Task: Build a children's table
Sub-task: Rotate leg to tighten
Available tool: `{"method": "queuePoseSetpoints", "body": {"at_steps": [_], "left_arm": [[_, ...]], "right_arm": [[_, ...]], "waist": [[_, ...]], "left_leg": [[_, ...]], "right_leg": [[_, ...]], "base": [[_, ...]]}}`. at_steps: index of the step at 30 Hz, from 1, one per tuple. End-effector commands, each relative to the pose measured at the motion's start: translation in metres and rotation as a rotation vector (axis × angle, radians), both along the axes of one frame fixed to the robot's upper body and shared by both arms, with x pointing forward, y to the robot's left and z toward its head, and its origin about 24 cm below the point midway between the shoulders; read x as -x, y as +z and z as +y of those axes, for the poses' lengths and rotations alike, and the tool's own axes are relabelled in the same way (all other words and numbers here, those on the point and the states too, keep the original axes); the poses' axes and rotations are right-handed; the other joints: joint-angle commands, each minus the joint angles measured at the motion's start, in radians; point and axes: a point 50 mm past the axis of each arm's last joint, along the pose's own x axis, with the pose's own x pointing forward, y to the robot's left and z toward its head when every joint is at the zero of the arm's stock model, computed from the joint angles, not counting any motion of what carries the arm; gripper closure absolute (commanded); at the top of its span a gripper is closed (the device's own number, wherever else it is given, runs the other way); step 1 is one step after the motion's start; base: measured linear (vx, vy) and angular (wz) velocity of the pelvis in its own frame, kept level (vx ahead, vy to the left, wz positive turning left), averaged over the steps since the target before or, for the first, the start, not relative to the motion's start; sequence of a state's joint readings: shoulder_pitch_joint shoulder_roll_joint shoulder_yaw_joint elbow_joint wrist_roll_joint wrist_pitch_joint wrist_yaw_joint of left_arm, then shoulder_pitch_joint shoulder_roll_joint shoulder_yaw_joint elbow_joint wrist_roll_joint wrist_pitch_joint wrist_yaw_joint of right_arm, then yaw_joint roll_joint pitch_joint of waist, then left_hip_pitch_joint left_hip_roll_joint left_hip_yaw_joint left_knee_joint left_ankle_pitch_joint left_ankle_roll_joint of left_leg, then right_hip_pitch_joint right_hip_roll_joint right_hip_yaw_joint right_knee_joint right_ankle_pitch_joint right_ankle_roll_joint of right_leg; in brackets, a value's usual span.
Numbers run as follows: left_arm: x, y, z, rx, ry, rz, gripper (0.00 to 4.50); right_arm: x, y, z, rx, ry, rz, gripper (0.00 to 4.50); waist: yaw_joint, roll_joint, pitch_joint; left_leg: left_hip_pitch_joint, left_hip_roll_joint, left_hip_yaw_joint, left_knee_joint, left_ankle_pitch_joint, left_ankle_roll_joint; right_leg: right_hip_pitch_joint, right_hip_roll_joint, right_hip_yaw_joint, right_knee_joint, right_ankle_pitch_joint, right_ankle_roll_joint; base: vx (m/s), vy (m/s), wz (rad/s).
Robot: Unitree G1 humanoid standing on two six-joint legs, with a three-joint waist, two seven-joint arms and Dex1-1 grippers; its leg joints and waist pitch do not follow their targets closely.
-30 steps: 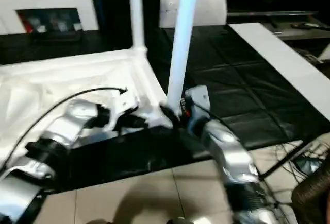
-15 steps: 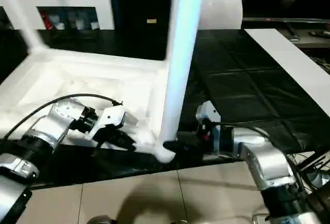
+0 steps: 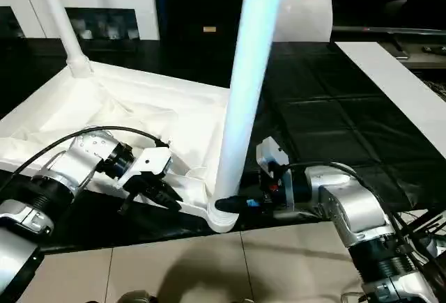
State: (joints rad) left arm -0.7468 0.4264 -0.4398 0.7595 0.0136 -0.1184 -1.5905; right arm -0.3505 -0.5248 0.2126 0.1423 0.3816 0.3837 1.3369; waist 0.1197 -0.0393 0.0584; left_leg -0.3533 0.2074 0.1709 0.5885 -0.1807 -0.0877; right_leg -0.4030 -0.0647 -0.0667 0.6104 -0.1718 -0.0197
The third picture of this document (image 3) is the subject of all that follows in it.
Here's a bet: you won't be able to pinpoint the white plastic table top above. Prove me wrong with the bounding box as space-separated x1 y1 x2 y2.
0 61 242 235

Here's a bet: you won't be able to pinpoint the black table mat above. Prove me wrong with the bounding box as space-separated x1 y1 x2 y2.
0 36 446 254

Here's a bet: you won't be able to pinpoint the black stand leg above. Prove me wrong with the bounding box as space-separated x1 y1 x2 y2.
405 211 446 236

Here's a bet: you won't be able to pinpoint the white flat board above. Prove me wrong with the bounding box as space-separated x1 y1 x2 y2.
333 40 446 162

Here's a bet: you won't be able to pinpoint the black cabinet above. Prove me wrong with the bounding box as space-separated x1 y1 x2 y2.
152 0 254 88

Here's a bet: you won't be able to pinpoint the white cabinet with glass doors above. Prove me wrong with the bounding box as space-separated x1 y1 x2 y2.
0 0 162 42

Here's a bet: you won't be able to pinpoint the dark low tv bench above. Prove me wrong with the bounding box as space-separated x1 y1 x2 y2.
385 33 446 70

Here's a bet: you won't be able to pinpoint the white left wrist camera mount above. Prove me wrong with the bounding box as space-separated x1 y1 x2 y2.
116 145 174 192

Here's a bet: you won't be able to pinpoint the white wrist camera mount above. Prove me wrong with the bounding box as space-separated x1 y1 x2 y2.
116 145 174 192
254 136 298 212

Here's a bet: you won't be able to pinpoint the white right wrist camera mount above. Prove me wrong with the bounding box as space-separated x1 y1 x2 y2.
254 136 298 212

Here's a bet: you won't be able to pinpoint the loose floor cables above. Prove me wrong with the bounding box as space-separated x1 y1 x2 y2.
425 79 446 101

